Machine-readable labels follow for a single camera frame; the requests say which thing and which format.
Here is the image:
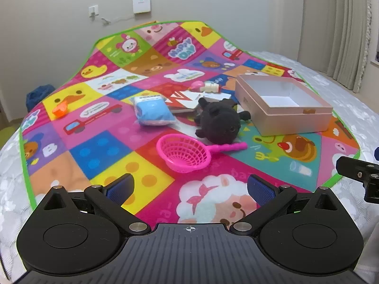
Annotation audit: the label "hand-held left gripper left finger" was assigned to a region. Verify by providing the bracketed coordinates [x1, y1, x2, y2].
[36, 173, 151, 236]

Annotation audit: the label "blue and white packet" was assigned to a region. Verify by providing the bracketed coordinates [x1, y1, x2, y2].
[131, 94, 177, 127]

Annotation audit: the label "white patterned bedspread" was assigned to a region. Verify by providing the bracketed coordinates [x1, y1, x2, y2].
[0, 50, 379, 284]

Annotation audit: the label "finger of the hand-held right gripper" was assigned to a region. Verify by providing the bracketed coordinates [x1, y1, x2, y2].
[336, 155, 379, 182]

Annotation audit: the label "black plush toy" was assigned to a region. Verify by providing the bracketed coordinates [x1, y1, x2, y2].
[194, 97, 252, 141]

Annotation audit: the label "white paper card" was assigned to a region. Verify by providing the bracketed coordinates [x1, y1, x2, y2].
[203, 92, 233, 100]

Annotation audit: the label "dark grey flat card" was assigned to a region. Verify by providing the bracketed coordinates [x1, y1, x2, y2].
[170, 106, 205, 118]

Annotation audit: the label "pink white teal toy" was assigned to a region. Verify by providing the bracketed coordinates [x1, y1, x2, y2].
[190, 80, 220, 94]

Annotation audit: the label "red and white card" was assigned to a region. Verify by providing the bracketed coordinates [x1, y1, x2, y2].
[164, 90, 207, 110]

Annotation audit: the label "white wall device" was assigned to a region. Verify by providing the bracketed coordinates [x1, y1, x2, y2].
[132, 0, 152, 15]

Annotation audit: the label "colourful cartoon play mat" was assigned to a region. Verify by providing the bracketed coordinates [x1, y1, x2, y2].
[19, 21, 362, 224]

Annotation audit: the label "dark blue bag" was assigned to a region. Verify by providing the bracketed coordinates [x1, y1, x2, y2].
[26, 84, 57, 112]

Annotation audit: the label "orange small toy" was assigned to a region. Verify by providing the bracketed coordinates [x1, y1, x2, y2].
[51, 100, 71, 120]

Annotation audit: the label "pink toy strainer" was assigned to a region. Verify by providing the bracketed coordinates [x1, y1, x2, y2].
[156, 133, 248, 174]

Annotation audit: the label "pink cardboard box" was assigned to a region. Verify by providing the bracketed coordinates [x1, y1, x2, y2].
[235, 74, 334, 137]

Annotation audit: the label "beige curtain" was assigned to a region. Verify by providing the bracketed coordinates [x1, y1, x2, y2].
[304, 0, 374, 93]

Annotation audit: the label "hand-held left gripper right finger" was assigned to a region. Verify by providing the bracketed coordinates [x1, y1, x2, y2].
[229, 174, 345, 238]

